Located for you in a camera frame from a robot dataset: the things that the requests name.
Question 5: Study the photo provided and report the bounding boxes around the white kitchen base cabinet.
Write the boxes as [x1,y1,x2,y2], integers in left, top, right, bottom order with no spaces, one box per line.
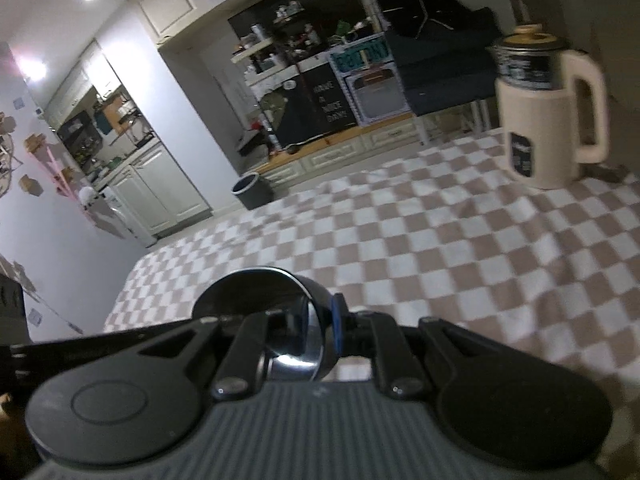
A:
[97,142,211,248]

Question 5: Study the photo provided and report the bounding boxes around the oval metal bowl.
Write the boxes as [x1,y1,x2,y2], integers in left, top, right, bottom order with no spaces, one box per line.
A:
[191,266,335,383]

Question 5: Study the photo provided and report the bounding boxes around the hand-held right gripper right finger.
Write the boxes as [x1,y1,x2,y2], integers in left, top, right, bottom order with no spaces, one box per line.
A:
[330,294,508,401]

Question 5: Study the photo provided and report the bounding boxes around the wall photo display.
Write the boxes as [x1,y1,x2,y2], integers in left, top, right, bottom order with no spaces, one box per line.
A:
[0,110,26,196]

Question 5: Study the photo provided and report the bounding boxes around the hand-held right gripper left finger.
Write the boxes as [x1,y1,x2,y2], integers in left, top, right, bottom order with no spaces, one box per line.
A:
[132,305,311,401]

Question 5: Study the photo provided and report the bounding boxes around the dark cushioned bench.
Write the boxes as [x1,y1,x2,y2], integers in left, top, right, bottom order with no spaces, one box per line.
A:
[385,7,506,146]

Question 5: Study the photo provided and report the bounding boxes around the white storage rack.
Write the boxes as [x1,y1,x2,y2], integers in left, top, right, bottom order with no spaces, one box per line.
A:
[231,35,301,91]

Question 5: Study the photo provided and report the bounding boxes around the teal plate sign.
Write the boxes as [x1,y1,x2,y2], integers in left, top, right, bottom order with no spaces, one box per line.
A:
[327,35,391,73]

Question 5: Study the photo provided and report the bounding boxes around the pink hanging strap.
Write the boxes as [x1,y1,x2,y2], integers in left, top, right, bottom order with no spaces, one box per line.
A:
[30,145,96,221]

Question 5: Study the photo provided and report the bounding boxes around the black chalkboard sign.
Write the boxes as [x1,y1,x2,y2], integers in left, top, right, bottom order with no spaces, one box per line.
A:
[299,62,360,136]

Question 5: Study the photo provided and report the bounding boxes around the low white drawer unit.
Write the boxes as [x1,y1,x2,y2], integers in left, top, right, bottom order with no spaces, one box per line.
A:
[257,112,426,188]

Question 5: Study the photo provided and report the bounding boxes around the person's left hand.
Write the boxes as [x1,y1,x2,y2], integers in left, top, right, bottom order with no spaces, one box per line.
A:
[0,392,21,441]

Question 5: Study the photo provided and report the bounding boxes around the cream electric kettle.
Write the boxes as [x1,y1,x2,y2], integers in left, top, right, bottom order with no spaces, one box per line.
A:
[487,24,610,190]

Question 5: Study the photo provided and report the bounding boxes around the white kitchen wall cabinet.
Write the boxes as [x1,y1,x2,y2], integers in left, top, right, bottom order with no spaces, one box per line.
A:
[47,42,123,126]

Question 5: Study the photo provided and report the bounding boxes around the grey trash bin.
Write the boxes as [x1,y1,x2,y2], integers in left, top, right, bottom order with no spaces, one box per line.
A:
[231,172,275,211]

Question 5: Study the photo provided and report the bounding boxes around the checkered tablecloth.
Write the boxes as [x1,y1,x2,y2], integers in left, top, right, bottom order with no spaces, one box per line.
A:
[102,127,640,480]

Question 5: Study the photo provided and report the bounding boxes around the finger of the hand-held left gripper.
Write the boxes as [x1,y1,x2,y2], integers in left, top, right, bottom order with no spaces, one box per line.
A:
[105,318,195,362]

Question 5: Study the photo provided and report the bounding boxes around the white framed picture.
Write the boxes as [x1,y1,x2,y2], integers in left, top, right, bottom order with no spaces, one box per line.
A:
[341,60,412,128]

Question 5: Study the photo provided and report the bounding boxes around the white overhead cabinet door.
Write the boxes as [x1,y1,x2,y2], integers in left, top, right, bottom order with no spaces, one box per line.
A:
[137,0,196,43]

